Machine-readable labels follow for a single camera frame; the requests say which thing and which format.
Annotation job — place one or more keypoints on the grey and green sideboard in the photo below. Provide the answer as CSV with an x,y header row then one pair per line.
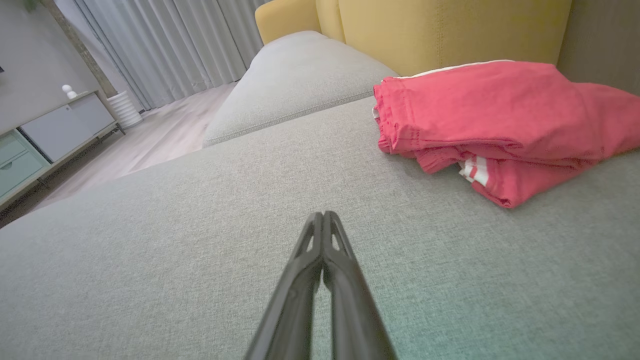
x,y
60,135

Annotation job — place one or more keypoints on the grey sofa back cushion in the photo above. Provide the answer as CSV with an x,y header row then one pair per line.
x,y
605,40

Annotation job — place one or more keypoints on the white ribbed plant pot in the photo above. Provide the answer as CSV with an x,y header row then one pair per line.
x,y
125,110

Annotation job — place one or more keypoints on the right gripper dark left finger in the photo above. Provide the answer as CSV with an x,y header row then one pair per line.
x,y
292,300

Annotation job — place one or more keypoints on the small grey sofa cushion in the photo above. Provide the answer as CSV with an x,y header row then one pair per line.
x,y
300,75

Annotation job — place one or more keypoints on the large grey sofa seat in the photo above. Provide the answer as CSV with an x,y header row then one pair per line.
x,y
175,260

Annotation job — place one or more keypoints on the red basketball jersey white sleeves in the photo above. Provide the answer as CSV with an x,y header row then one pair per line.
x,y
520,185

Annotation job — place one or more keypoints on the grey pleated curtain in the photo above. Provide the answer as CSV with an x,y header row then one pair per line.
x,y
190,45

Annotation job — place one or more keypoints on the brown plant trunk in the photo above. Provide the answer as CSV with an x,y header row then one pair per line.
x,y
80,47

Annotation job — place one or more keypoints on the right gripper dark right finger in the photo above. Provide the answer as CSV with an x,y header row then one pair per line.
x,y
352,310

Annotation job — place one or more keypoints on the small white figurine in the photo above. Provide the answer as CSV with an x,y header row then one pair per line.
x,y
69,91

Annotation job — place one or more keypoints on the red shorts white hem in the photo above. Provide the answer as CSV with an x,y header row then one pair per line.
x,y
490,110

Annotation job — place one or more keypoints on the yellow sofa backrest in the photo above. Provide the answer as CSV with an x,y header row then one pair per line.
x,y
425,30

